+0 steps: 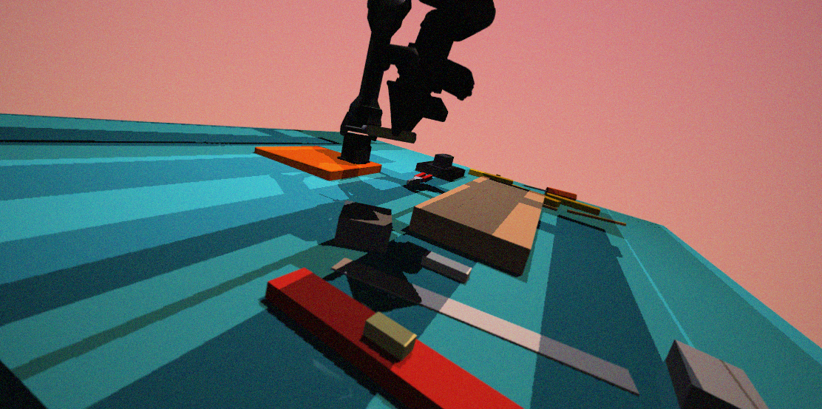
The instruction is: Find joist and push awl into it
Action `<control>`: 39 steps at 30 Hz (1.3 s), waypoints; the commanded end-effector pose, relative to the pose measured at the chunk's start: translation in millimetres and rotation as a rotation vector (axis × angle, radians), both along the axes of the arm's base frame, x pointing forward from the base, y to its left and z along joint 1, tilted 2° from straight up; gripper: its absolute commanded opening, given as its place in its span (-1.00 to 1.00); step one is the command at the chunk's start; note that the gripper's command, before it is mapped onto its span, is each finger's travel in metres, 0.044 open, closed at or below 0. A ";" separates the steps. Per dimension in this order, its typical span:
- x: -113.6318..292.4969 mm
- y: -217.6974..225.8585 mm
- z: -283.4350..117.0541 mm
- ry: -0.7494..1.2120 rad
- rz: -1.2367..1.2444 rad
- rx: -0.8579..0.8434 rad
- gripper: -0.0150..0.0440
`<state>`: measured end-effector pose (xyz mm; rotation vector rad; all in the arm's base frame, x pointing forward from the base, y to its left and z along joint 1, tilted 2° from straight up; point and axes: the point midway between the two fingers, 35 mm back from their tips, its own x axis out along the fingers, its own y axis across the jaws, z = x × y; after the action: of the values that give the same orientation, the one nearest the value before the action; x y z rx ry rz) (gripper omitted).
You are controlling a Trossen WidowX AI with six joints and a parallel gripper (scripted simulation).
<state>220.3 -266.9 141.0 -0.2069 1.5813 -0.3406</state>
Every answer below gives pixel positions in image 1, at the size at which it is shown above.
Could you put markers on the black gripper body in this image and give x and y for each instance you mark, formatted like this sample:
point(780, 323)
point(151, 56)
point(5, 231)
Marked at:
point(411, 62)

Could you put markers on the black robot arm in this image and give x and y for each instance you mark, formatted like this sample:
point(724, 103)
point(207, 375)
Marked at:
point(454, 20)

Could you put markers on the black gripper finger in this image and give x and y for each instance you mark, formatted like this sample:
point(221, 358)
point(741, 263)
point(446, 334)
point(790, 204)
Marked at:
point(403, 98)
point(419, 111)

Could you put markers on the tan wooden floor panel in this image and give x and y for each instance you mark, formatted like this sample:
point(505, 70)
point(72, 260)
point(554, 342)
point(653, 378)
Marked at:
point(487, 218)

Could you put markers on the yellow flat bar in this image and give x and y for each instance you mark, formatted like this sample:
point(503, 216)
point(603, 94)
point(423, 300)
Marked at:
point(495, 177)
point(575, 204)
point(551, 201)

